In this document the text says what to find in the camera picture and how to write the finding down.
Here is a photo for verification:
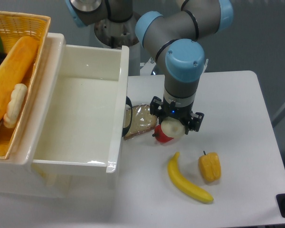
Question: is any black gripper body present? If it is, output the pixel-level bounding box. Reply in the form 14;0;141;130
150;96;204;132

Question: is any white pear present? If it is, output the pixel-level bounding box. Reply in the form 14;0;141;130
161;117;185;138

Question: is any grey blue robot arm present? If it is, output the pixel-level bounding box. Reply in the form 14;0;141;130
66;0;234;138

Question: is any open upper white drawer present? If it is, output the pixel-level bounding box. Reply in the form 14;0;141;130
33;45;129;176

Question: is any slice of brown bread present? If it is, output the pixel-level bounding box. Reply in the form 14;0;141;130
123;104;157;140

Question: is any red apple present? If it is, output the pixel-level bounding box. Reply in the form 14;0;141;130
152;124;174;143

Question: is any orange bell pepper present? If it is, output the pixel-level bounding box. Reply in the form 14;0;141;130
198;151;221;182

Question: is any yellow banana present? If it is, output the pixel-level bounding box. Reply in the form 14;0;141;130
167;152;214;204

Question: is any beige croissant pastry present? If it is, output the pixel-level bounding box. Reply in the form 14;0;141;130
3;84;28;129

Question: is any orange baguette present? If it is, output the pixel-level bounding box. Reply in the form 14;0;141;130
0;36;38;120

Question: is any yellow wicker basket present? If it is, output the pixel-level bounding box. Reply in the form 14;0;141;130
0;11;51;160

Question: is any black drawer handle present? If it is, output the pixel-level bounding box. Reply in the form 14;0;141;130
122;96;133;137

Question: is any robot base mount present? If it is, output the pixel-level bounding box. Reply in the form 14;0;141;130
94;13;140;48

